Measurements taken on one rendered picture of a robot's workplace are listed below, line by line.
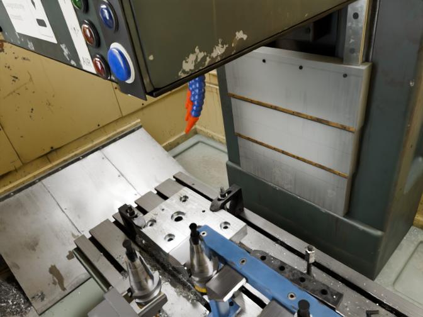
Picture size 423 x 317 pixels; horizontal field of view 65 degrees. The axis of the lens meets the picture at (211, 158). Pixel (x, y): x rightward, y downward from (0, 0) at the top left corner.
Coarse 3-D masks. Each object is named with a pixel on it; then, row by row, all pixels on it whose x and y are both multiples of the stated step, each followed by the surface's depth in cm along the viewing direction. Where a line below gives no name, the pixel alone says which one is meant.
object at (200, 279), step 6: (210, 252) 65; (216, 258) 63; (186, 264) 63; (216, 264) 62; (186, 270) 62; (192, 270) 62; (210, 270) 61; (216, 270) 61; (192, 276) 61; (198, 276) 61; (204, 276) 60; (210, 276) 61; (198, 282) 62; (204, 282) 61
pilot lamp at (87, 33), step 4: (84, 24) 31; (84, 28) 31; (88, 28) 30; (84, 32) 31; (88, 32) 31; (84, 36) 31; (88, 36) 31; (92, 36) 31; (88, 40) 31; (92, 40) 31; (92, 44) 32
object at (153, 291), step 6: (156, 276) 61; (126, 282) 61; (156, 282) 60; (126, 288) 60; (150, 288) 59; (156, 288) 60; (132, 294) 59; (138, 294) 59; (144, 294) 59; (150, 294) 59; (156, 294) 60; (138, 300) 60; (144, 300) 60; (150, 300) 60
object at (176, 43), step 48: (0, 0) 48; (48, 0) 35; (144, 0) 26; (192, 0) 29; (240, 0) 33; (288, 0) 38; (336, 0) 45; (48, 48) 43; (96, 48) 32; (144, 48) 28; (192, 48) 31; (240, 48) 35
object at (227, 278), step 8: (224, 272) 62; (232, 272) 61; (208, 280) 61; (216, 280) 60; (224, 280) 60; (232, 280) 60; (240, 280) 60; (208, 288) 59; (216, 288) 59; (224, 288) 59; (232, 288) 59; (208, 296) 58; (216, 296) 58; (224, 296) 58
